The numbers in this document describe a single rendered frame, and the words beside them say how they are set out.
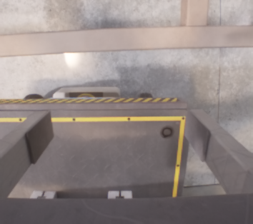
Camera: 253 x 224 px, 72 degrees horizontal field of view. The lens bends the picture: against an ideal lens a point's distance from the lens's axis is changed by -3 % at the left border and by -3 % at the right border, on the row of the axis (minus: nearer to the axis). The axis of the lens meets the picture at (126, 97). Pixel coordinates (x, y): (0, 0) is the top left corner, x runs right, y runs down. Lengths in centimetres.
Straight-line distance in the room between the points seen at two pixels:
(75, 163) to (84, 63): 43
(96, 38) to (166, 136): 35
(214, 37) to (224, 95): 46
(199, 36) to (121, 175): 49
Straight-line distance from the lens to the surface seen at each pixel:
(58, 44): 53
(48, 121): 17
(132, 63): 81
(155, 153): 59
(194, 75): 88
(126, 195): 67
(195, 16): 54
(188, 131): 17
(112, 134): 55
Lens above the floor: 80
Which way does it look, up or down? 73 degrees down
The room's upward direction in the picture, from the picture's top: 176 degrees clockwise
